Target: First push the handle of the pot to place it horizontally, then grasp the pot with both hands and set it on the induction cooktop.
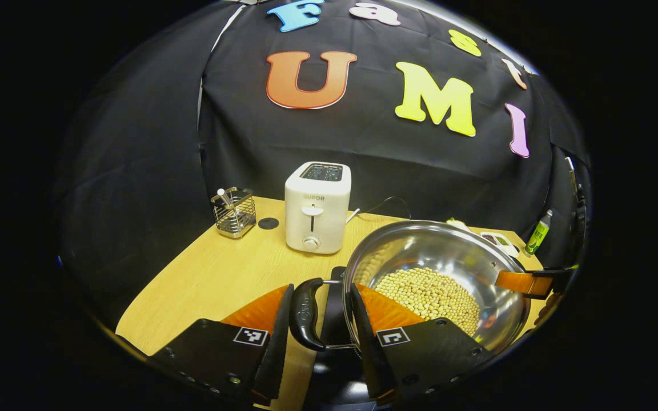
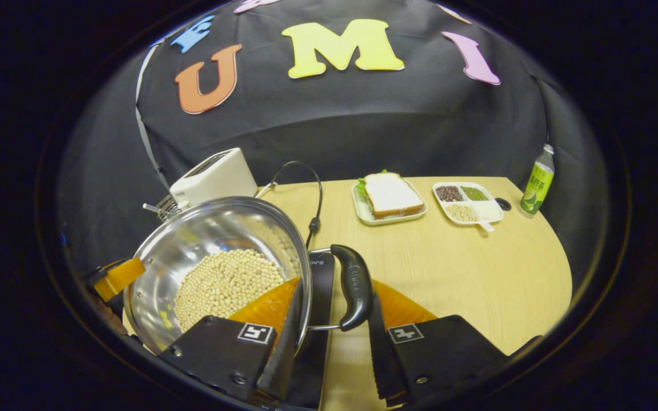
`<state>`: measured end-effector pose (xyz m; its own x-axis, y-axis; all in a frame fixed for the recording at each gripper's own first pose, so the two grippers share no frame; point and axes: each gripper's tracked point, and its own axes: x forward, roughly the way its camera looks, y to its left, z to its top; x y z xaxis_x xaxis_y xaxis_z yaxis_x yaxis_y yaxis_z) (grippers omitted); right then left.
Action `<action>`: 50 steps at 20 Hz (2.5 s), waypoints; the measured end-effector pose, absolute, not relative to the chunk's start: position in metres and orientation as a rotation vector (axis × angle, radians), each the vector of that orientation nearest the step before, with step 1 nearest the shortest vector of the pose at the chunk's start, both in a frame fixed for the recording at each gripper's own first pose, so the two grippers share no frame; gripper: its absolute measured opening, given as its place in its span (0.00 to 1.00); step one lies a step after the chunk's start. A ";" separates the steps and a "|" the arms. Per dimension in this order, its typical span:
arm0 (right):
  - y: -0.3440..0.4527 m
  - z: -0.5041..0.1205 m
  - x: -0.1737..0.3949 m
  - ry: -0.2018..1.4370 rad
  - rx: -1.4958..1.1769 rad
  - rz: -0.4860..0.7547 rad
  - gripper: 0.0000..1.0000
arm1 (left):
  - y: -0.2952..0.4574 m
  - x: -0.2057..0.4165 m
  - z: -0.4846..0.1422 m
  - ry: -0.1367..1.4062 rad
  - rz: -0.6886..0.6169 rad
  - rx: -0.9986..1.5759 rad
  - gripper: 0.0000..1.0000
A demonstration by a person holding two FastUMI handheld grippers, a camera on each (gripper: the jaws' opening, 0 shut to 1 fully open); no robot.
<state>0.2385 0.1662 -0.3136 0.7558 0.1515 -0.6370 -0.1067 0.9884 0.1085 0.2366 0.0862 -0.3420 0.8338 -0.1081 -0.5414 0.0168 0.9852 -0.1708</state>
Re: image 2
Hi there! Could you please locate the pale green plate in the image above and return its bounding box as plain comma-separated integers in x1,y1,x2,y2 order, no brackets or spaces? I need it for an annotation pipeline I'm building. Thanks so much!
352,177,428,227

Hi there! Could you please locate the black induction cooktop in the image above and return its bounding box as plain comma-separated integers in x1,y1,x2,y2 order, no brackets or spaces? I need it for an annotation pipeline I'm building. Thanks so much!
260,251,336,409

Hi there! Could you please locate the white toaster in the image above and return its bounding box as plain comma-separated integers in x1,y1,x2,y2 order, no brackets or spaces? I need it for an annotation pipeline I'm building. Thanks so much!
169,147,258,207

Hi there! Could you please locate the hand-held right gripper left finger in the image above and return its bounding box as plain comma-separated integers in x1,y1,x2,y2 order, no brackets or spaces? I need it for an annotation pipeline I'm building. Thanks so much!
157,277,307,405

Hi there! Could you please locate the small soybean portion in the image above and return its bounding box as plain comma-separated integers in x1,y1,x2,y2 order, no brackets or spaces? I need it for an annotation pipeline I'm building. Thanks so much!
444,204,480,223

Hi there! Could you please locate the white divided tray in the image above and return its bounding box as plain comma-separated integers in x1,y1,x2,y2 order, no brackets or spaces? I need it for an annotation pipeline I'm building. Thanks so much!
432,181,505,233

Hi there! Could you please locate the black power cable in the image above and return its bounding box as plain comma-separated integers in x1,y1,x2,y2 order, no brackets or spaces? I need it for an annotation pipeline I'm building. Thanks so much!
271,160,324,247

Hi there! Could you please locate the pile of soybeans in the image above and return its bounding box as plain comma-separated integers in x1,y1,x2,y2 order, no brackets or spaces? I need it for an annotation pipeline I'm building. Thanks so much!
174,248,287,333

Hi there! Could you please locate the stainless steel pot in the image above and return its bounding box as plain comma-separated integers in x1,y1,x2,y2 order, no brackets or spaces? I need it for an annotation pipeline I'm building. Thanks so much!
122,196,375,356

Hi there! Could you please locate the green drink bottle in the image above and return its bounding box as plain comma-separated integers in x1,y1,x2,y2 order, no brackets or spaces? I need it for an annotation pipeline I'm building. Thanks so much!
520,144,556,216

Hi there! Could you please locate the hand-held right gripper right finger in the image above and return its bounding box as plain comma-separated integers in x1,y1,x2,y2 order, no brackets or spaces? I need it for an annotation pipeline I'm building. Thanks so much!
366,280,511,407

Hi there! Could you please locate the white bread sandwich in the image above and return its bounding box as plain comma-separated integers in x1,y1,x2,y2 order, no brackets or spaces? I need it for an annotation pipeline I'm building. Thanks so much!
358,170,426,219

